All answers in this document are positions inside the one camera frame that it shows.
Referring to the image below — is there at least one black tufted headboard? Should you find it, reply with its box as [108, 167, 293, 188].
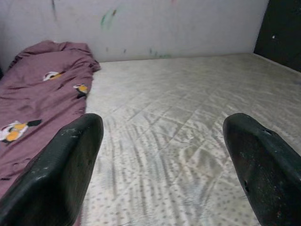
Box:
[253, 0, 301, 73]

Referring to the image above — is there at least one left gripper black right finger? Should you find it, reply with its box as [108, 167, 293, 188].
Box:
[222, 113, 301, 226]

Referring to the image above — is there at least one grey quilted mattress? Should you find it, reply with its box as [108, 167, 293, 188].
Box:
[79, 53, 301, 226]

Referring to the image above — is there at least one maroon penguin print blanket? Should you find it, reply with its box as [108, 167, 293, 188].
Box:
[0, 40, 102, 201]

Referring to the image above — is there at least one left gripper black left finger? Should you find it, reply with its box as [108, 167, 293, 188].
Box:
[0, 113, 104, 226]

